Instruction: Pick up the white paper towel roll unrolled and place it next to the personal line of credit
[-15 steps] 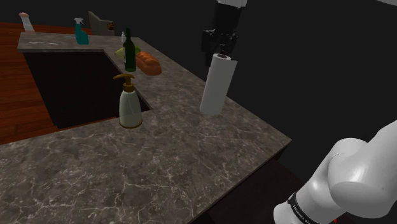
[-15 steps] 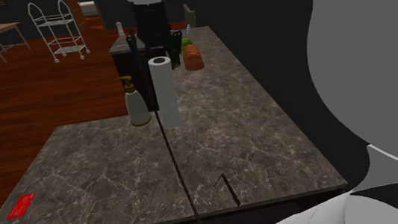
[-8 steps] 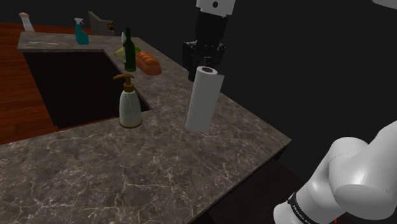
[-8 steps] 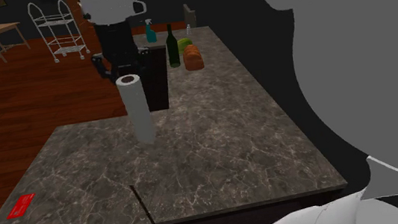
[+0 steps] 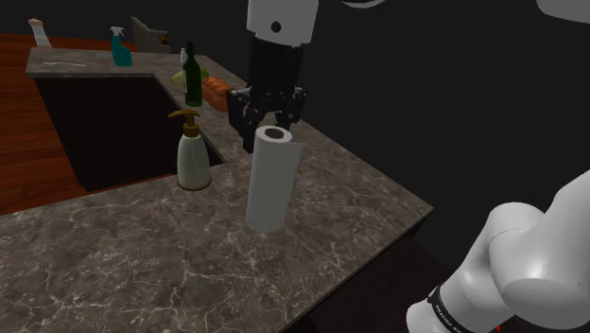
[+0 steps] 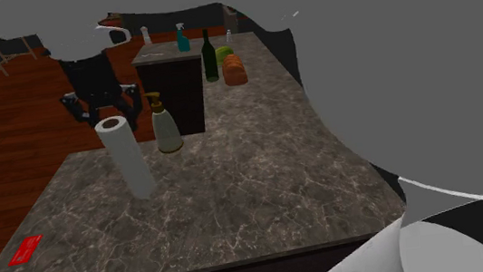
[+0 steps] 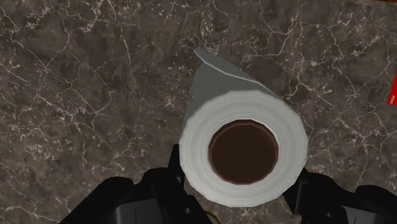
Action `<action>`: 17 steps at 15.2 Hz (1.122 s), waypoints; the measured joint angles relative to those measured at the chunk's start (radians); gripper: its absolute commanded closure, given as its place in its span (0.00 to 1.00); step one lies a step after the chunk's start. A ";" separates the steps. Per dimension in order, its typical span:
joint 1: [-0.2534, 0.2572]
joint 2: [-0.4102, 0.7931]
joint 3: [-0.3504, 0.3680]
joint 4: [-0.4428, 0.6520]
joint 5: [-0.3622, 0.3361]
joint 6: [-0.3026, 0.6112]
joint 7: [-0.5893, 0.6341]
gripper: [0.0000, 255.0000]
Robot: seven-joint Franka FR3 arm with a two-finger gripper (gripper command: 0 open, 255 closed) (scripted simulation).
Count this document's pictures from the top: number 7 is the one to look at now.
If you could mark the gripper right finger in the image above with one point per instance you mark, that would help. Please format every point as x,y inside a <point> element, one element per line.
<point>328,201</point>

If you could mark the white paper towel roll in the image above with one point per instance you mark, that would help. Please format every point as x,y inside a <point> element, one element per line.
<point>243,130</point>

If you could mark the red box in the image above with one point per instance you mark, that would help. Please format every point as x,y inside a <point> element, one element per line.
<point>393,93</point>

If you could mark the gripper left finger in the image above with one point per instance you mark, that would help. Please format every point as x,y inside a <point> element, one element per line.
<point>149,198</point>

